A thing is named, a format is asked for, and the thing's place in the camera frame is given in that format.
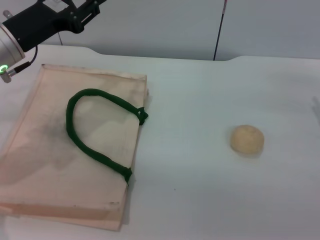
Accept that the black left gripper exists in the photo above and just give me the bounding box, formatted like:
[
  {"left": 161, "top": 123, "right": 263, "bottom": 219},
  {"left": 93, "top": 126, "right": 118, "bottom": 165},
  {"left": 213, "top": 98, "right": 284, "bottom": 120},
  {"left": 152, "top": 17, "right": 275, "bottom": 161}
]
[{"left": 1, "top": 0, "right": 101, "bottom": 53}]

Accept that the white handbag with green handles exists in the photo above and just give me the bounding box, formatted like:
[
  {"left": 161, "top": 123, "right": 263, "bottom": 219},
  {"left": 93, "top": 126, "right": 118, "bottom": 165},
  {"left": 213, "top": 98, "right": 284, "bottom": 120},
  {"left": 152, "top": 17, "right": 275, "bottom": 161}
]
[{"left": 0, "top": 63, "right": 151, "bottom": 232}]

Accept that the round egg yolk pastry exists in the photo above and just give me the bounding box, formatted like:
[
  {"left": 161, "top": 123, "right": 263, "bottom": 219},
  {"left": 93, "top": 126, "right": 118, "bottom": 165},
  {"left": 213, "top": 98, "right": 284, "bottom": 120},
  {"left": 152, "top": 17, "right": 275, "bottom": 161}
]
[{"left": 229, "top": 124, "right": 265, "bottom": 158}]

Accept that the thin black vertical pole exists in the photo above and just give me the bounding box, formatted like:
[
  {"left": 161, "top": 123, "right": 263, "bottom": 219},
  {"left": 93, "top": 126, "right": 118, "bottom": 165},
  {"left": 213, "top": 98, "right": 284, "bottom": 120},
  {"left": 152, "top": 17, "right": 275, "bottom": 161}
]
[{"left": 213, "top": 0, "right": 229, "bottom": 61}]

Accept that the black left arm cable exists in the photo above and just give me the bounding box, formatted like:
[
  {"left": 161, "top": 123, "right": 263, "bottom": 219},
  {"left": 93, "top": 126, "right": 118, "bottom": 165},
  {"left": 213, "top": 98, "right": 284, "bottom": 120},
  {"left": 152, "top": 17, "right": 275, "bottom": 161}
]
[{"left": 4, "top": 45, "right": 39, "bottom": 79}]

